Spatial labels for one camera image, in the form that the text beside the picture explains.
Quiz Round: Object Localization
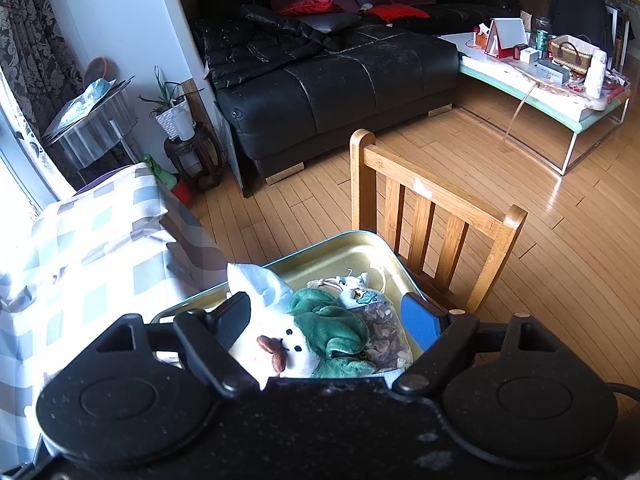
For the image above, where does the red and white desk calendar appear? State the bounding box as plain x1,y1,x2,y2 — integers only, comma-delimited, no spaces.
483,17,530,59

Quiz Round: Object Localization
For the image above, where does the white bottle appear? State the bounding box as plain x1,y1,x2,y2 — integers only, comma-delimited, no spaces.
583,48,609,100

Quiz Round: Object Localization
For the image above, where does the black chair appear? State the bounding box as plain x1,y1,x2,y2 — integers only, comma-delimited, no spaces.
549,0,609,54

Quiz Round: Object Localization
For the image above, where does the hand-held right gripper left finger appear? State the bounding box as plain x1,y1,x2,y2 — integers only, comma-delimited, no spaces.
70,291,259,400

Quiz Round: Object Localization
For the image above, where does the white plastic cup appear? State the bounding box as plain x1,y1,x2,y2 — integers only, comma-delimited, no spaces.
175,110,196,142

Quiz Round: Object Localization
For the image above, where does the round brown basket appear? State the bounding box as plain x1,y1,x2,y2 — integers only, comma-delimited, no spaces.
82,57,116,89

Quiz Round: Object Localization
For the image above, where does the white coffee table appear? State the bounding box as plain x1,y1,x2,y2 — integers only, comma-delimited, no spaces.
439,30,632,177

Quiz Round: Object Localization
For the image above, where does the black puffer jacket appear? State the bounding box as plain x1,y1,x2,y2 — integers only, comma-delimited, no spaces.
192,4,364,92

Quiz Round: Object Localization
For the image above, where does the red flower pot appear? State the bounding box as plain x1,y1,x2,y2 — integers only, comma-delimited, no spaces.
170,180,194,206

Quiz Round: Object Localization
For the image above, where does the dark wooden plant stand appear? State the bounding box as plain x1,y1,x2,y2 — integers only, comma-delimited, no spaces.
163,122,226,194

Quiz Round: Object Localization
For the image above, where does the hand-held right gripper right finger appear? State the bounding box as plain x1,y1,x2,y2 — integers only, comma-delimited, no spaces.
392,291,567,398

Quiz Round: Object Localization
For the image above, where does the dried herb sachet bag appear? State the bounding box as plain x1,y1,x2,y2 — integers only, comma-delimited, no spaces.
337,272,416,374

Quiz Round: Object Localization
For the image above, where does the grey flat box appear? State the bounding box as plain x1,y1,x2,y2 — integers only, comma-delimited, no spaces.
537,58,571,86

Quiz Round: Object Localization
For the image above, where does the black leather sofa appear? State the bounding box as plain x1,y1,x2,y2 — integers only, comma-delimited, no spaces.
192,0,523,199

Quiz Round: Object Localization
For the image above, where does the patterned curtain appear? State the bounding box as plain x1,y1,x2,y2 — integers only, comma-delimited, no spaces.
0,0,85,201

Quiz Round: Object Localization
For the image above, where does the grey cushion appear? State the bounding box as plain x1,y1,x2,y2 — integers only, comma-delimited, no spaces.
299,12,364,36

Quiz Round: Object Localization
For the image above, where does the blue face mask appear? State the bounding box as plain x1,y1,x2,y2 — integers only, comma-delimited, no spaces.
227,261,296,311

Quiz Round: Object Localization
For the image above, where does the red cushion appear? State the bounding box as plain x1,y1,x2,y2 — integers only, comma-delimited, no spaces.
369,3,432,24
276,0,347,17

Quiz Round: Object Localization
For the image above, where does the light blue plastic bag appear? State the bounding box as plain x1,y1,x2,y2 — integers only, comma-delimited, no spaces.
75,77,119,112

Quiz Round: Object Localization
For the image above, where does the teal metal tin box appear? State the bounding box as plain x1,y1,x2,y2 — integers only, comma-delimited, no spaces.
150,230,427,377

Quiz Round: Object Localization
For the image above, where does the silver covered side table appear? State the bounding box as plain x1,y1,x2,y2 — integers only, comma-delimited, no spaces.
42,75,142,187

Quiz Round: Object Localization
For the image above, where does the woven basket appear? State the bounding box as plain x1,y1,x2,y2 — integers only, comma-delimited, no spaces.
548,34,596,75

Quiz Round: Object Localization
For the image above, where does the checked tablecloth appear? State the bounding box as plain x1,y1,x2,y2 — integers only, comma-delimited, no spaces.
0,160,236,461

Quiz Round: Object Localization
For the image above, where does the green and white plush toy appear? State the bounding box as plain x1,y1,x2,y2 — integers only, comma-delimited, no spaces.
229,287,376,392

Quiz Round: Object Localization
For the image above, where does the leaning glass panel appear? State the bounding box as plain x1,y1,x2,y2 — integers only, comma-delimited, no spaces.
212,100,246,199

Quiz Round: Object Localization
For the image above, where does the potted plant in white pot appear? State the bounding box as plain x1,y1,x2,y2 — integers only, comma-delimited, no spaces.
137,65,206,141

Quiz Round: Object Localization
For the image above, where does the wooden chair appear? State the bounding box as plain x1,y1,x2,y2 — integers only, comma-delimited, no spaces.
350,129,529,317

